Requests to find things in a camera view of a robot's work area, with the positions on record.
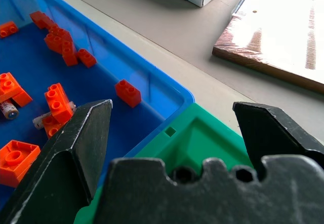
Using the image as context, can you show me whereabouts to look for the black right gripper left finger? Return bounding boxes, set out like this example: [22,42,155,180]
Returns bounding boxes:
[0,99,113,224]

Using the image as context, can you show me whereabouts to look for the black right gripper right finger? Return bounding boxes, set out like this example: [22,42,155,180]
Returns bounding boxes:
[232,101,324,170]

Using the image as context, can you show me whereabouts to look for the green plastic tray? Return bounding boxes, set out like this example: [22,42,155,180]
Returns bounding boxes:
[72,102,255,224]

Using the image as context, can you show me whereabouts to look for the upside-down orange toy brick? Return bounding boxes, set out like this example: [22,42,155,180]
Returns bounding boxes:
[0,139,42,188]

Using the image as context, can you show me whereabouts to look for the white battery with red print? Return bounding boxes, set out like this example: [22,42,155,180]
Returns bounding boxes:
[0,100,20,120]

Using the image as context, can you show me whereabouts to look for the blue plastic bin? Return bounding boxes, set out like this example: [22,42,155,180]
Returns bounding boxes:
[0,0,196,211]

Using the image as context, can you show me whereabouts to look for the plastic-wrapped wooden board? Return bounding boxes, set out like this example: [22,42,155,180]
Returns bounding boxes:
[212,0,324,95]

